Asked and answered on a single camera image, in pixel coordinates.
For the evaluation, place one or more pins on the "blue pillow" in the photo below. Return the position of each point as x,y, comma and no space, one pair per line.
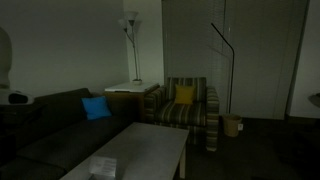
96,108

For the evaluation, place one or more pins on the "window blinds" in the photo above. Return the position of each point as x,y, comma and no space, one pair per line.
193,40

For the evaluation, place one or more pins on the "thin black floor lamp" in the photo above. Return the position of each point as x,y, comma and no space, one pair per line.
232,66

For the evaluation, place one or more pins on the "wicker waste basket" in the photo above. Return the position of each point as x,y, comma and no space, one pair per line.
231,125

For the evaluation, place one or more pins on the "wooden side table white top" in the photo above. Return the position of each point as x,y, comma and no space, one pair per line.
131,88

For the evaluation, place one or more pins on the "dark fabric sofa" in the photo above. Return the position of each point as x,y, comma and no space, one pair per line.
73,140

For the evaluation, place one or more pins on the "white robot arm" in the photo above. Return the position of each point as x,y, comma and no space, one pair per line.
5,60

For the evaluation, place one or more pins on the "yellow pillow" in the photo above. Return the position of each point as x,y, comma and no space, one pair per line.
184,94

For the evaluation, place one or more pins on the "small white tag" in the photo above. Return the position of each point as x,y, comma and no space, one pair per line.
240,127

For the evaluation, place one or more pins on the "floor lamp white shades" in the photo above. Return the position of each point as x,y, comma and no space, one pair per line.
135,56

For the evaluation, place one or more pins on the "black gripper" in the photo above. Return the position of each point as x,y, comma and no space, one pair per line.
20,115

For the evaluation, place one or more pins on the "striped armchair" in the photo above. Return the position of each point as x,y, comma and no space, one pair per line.
181,113

